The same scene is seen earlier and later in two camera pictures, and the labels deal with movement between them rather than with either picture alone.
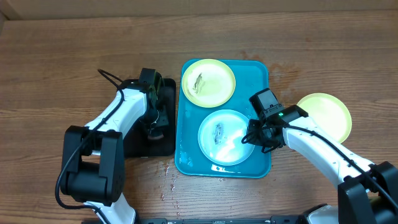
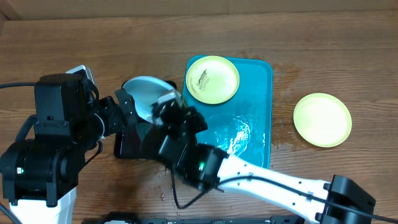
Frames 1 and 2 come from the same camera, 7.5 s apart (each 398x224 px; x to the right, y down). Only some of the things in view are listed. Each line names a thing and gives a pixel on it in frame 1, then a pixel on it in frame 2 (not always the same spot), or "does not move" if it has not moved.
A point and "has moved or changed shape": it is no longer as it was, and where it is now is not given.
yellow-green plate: (208, 83) has moved or changed shape
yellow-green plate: (329, 112) does not move
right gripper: (254, 138) -> (194, 113)
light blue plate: (220, 136) has moved or changed shape
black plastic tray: (138, 144) does not move
